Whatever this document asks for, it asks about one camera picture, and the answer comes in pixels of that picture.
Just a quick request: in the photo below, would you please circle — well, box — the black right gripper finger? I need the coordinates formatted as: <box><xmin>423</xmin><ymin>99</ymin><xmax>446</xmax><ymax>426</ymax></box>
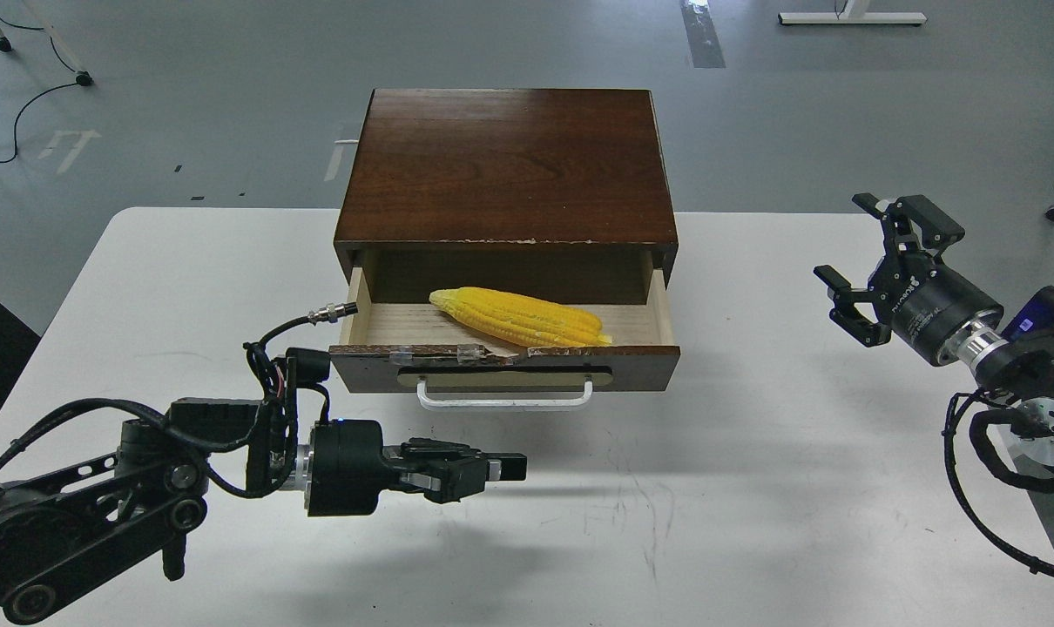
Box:
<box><xmin>851</xmin><ymin>193</ymin><xmax>965</xmax><ymax>266</ymax></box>
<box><xmin>813</xmin><ymin>264</ymin><xmax>892</xmax><ymax>347</ymax></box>

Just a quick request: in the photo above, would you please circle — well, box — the wooden drawer with white handle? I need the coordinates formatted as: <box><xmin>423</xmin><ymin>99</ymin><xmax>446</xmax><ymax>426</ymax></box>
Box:
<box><xmin>329</xmin><ymin>247</ymin><xmax>681</xmax><ymax>397</ymax></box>

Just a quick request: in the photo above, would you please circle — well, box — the dark wooden cabinet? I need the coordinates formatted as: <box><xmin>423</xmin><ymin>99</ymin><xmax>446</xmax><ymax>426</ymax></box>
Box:
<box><xmin>334</xmin><ymin>89</ymin><xmax>679</xmax><ymax>273</ymax></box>

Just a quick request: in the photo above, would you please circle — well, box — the black floor cable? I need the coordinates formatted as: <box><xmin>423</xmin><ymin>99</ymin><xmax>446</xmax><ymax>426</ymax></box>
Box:
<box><xmin>0</xmin><ymin>0</ymin><xmax>93</xmax><ymax>165</ymax></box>

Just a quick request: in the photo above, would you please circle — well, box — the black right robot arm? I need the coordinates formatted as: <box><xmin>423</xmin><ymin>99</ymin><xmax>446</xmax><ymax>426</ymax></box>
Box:
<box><xmin>814</xmin><ymin>193</ymin><xmax>1054</xmax><ymax>579</ymax></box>

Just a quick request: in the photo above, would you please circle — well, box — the yellow corn cob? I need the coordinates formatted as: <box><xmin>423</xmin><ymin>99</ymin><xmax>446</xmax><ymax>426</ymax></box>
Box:
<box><xmin>429</xmin><ymin>287</ymin><xmax>613</xmax><ymax>347</ymax></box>

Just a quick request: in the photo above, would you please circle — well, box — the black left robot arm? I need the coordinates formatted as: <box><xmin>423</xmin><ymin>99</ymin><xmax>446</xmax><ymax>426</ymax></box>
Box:
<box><xmin>0</xmin><ymin>303</ymin><xmax>528</xmax><ymax>624</ymax></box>

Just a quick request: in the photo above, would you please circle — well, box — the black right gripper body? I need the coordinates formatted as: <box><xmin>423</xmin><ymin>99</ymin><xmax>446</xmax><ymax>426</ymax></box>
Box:
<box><xmin>867</xmin><ymin>253</ymin><xmax>1004</xmax><ymax>367</ymax></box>

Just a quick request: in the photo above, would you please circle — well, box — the white rack leg with casters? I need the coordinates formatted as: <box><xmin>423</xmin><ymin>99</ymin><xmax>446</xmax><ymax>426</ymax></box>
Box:
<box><xmin>0</xmin><ymin>0</ymin><xmax>93</xmax><ymax>86</ymax></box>

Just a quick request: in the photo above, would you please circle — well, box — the white table base foot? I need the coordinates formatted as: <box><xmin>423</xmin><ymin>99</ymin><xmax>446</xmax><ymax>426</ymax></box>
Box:
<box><xmin>777</xmin><ymin>1</ymin><xmax>928</xmax><ymax>27</ymax></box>

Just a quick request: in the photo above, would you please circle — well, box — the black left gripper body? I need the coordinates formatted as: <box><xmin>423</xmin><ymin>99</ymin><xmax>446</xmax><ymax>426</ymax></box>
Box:
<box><xmin>307</xmin><ymin>420</ymin><xmax>399</xmax><ymax>517</ymax></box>

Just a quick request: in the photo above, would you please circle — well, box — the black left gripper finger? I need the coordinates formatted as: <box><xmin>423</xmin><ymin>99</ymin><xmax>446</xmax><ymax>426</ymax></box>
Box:
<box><xmin>396</xmin><ymin>452</ymin><xmax>528</xmax><ymax>504</ymax></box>
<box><xmin>384</xmin><ymin>438</ymin><xmax>486</xmax><ymax>467</ymax></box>

